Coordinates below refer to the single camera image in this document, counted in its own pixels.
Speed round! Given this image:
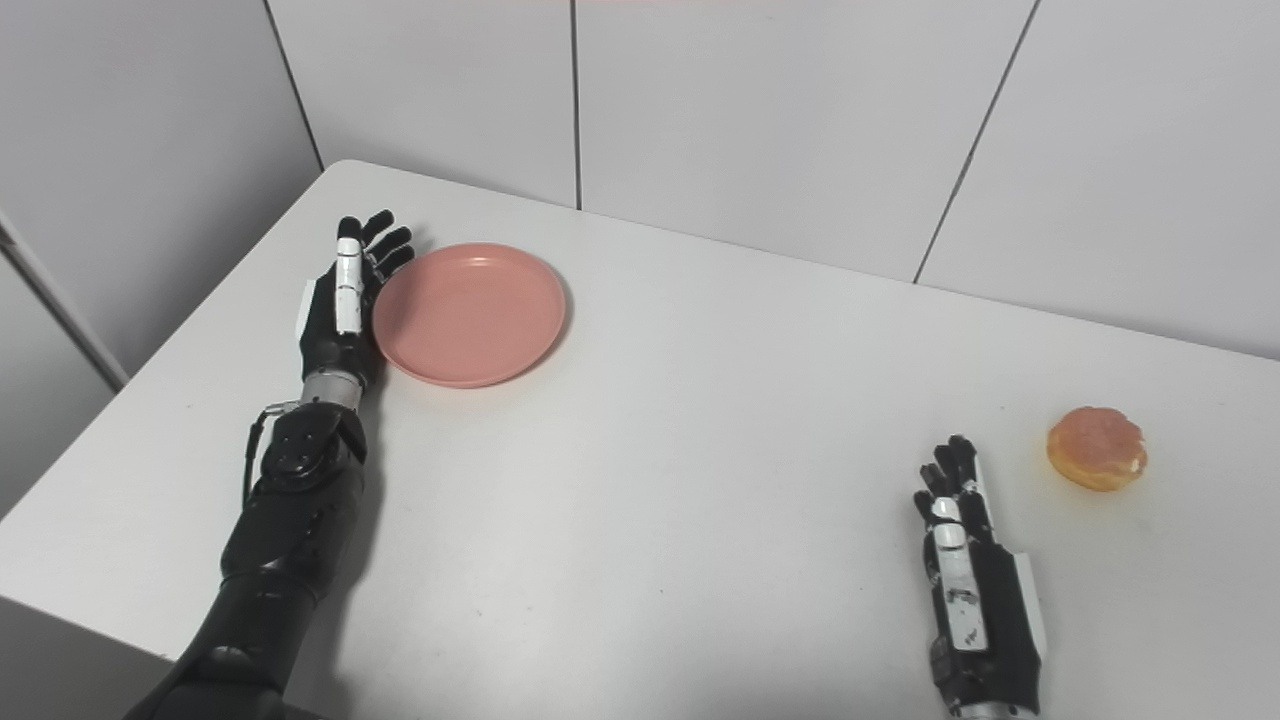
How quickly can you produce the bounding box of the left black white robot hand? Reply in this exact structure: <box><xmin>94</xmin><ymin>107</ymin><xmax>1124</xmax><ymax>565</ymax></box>
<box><xmin>297</xmin><ymin>209</ymin><xmax>416</xmax><ymax>388</ymax></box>

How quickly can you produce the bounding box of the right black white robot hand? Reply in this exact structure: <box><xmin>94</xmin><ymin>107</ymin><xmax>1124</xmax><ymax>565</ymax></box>
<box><xmin>912</xmin><ymin>435</ymin><xmax>1049</xmax><ymax>717</ymax></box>

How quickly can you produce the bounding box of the pink round plate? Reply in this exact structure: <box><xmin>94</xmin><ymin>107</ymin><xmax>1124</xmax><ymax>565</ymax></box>
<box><xmin>372</xmin><ymin>243</ymin><xmax>568</xmax><ymax>389</ymax></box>

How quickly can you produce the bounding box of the golden cream puff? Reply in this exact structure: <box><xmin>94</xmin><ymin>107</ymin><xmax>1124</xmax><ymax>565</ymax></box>
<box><xmin>1046</xmin><ymin>406</ymin><xmax>1149</xmax><ymax>492</ymax></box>

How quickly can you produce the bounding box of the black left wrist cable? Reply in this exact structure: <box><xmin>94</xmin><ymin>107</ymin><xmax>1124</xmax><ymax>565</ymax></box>
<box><xmin>243</xmin><ymin>402</ymin><xmax>301</xmax><ymax>506</ymax></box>

